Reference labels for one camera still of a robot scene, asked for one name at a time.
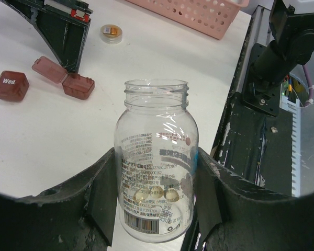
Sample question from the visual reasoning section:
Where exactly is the clear pill bottle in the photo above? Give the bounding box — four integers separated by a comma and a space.
114, 79, 199, 243

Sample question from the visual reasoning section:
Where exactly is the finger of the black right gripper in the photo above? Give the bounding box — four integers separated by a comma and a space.
2, 0, 93, 73

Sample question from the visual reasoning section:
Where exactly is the pink perforated basket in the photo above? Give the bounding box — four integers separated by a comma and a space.
129, 0, 249, 40

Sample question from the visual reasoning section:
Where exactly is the gold bottle cap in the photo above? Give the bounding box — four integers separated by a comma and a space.
100, 24, 122, 44

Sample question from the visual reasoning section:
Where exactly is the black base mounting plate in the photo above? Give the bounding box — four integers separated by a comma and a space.
210, 56, 294, 196

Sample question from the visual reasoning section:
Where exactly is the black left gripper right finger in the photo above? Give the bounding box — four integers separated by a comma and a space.
196, 150, 314, 250

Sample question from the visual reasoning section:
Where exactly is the red Wed pill box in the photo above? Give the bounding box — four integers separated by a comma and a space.
0, 71, 29, 102

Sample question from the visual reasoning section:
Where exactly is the red Sat pill box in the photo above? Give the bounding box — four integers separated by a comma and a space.
32, 56, 95, 100

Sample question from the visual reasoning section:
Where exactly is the light blue cable duct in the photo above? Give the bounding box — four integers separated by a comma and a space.
280, 96, 301, 197

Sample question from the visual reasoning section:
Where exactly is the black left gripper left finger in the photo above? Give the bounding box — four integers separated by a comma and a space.
0, 149, 117, 250

